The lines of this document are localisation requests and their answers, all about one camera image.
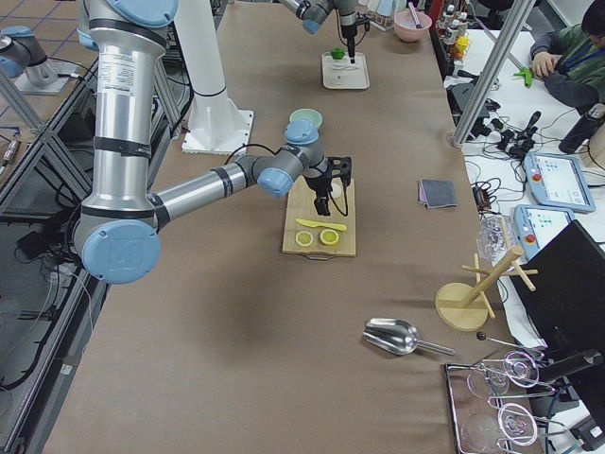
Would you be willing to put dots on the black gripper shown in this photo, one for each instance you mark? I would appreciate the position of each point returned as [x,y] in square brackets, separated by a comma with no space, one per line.
[316,183]
[350,34]

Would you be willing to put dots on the white steamed bun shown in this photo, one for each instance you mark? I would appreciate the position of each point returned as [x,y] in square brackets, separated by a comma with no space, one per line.
[336,190]

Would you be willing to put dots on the white ceramic spoon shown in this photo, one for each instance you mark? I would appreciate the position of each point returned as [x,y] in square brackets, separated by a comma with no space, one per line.
[344,67]

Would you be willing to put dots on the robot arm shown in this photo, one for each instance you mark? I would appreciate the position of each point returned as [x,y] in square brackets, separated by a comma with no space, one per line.
[314,13]
[116,236]

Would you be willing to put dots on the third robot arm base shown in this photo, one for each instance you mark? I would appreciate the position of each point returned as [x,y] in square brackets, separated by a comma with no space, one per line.
[23,59]

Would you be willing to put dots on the pink bowl with ice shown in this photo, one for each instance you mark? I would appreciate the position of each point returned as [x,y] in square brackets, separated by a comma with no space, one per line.
[405,26]

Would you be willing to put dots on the light green bowl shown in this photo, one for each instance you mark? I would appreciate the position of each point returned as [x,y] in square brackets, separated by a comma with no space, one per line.
[312,115]

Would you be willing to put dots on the green lime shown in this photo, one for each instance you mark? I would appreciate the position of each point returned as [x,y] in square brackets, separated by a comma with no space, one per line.
[337,53]

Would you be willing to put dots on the beige rabbit tray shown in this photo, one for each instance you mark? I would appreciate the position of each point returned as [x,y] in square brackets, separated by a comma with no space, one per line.
[345,80]

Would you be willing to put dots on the yellow plastic knife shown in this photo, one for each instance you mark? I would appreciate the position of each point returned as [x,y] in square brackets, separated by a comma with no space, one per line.
[339,227]

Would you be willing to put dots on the bamboo cutting board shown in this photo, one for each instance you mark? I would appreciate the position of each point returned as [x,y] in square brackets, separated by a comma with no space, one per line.
[300,205]

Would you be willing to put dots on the lemon half thick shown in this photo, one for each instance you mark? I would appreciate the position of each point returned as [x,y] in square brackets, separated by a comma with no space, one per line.
[329,237]

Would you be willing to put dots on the lemon slice far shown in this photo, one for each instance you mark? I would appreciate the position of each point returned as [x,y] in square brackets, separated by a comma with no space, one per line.
[304,239]

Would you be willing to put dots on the grey folded cloth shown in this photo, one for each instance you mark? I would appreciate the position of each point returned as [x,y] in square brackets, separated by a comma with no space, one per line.
[436,193]

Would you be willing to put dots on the metal scoop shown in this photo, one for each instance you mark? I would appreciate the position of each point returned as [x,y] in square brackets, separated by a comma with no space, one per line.
[399,337]

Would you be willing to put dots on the clear crystal glass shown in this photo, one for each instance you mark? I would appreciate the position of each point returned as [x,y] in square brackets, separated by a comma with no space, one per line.
[495,237]

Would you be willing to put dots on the wooden mug tree stand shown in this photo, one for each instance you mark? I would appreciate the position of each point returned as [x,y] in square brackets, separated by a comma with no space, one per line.
[467,308]

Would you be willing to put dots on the near teach pendant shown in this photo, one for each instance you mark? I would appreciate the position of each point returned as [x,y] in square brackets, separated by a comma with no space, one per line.
[537,225]

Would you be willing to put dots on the teach pendant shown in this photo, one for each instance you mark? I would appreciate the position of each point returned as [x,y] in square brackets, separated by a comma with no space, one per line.
[537,225]
[556,180]

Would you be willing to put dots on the seated person green jacket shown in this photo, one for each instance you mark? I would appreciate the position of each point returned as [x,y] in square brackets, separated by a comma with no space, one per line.
[570,61]

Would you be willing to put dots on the far teach pendant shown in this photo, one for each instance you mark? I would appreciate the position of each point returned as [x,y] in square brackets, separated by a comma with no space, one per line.
[556,180]

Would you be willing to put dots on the black water bottle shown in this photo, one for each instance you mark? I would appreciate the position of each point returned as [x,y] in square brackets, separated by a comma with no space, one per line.
[584,128]

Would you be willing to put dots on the black monitor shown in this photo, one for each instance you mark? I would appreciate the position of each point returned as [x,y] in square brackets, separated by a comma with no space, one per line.
[566,308]

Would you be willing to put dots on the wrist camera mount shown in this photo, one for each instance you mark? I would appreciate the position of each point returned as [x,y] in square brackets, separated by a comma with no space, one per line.
[340,168]
[362,20]

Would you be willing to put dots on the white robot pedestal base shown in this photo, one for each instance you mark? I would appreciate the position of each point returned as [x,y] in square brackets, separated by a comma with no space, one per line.
[215,124]

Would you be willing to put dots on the aluminium frame post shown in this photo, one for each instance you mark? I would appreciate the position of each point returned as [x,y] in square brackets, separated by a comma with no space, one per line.
[501,49]

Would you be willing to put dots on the wire glass rack tray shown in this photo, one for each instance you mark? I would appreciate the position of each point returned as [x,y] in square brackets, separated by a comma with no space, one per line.
[489,403]

